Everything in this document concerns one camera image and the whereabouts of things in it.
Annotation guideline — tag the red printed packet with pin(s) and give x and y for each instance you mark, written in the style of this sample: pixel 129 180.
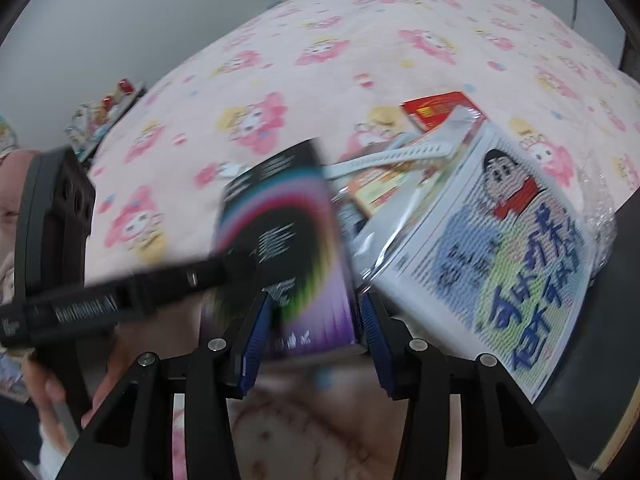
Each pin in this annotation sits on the red printed packet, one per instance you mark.
pixel 435 107

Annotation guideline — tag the white cartoon print packet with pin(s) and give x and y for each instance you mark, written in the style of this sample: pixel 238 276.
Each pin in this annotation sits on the white cartoon print packet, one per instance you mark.
pixel 500 260

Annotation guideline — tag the bedside shelf with packets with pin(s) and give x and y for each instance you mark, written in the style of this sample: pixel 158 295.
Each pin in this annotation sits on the bedside shelf with packets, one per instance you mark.
pixel 100 115

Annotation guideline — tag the person's left hand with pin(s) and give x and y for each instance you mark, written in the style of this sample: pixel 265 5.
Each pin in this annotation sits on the person's left hand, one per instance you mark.
pixel 42 395

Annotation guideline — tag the orange printed packet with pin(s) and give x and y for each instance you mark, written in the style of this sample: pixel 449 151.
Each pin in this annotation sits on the orange printed packet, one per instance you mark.
pixel 380 187

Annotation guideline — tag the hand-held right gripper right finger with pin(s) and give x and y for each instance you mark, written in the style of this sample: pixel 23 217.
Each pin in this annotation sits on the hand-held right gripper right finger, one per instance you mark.
pixel 377 340

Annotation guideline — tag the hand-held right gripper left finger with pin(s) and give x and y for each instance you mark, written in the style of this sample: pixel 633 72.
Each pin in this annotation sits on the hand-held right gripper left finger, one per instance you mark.
pixel 254 340

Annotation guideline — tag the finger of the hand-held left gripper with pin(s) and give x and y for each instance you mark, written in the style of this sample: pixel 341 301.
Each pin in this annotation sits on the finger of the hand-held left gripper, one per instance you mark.
pixel 175 282

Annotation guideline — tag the pink printed blanket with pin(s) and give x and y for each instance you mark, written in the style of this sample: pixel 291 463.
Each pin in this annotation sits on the pink printed blanket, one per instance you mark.
pixel 350 60

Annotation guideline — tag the black rainbow print box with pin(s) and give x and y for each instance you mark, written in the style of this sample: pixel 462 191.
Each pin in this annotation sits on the black rainbow print box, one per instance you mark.
pixel 280 220

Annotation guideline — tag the clear plastic bag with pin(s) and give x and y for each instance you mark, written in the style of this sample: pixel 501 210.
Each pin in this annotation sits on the clear plastic bag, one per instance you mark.
pixel 390 240

